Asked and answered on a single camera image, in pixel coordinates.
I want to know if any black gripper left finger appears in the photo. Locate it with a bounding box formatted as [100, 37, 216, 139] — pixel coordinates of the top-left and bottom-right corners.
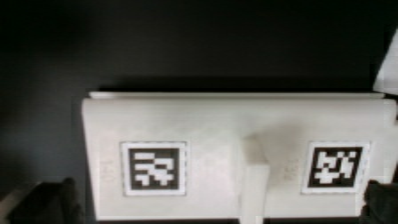
[0, 178, 86, 224]

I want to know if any white cabinet door panel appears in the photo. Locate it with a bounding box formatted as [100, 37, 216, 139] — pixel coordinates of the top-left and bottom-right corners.
[82, 92, 398, 224]

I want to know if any white cabinet body frame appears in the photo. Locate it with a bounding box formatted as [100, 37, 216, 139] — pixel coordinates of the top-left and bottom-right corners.
[374, 30, 398, 95]

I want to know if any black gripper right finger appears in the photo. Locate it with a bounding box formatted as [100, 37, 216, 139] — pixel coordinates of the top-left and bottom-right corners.
[359, 180, 398, 224]

